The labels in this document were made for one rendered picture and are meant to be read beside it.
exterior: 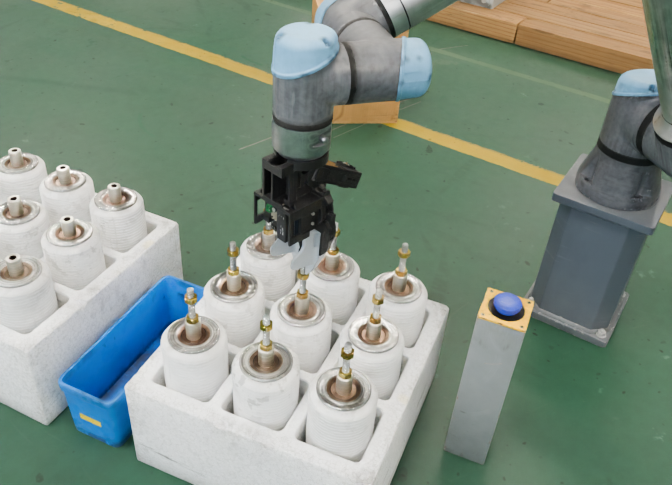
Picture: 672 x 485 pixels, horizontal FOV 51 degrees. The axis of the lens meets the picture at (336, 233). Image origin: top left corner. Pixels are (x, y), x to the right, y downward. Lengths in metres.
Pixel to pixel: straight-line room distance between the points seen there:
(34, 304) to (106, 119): 1.04
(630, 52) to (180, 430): 2.14
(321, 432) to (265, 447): 0.08
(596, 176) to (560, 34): 1.49
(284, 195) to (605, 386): 0.79
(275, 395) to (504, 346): 0.33
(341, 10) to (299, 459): 0.60
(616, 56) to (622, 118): 1.46
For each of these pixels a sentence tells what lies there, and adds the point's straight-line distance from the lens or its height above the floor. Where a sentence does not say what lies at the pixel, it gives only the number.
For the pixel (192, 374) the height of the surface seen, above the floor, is 0.22.
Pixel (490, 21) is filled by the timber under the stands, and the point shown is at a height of 0.06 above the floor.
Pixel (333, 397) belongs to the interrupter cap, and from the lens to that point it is 0.97.
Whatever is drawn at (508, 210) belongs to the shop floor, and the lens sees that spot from 1.84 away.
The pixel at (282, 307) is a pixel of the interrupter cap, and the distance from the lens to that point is 1.09.
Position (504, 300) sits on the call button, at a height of 0.33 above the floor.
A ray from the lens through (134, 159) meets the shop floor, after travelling 1.95.
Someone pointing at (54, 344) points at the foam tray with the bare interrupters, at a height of 0.15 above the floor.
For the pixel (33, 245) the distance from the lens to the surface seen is 1.34.
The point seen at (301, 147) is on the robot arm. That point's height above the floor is 0.57.
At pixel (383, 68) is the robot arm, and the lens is 0.85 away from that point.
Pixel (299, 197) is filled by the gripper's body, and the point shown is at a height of 0.48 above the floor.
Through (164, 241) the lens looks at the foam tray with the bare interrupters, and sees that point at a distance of 1.37.
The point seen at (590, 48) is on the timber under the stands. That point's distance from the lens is 2.78.
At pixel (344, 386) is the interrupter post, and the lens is 0.96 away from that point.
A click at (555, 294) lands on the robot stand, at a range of 1.50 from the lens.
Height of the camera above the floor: 1.00
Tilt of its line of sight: 37 degrees down
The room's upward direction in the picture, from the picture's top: 5 degrees clockwise
